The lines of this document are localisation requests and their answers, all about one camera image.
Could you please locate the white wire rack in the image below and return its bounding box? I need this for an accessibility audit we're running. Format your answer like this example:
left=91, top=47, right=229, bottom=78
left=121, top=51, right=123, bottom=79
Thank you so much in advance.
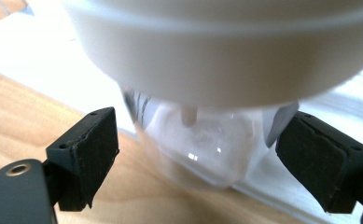
left=0, top=4, right=363, bottom=224

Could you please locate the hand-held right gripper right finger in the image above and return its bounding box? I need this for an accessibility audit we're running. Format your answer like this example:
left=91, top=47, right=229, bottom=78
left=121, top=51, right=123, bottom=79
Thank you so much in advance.
left=274, top=110, right=363, bottom=216

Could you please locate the clear jar with white lid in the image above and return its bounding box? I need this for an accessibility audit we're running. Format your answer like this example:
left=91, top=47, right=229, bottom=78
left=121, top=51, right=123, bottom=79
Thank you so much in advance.
left=59, top=0, right=363, bottom=191

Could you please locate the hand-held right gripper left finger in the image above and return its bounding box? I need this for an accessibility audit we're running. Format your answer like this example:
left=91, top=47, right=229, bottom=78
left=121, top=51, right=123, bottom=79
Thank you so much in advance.
left=45, top=106, right=120, bottom=213

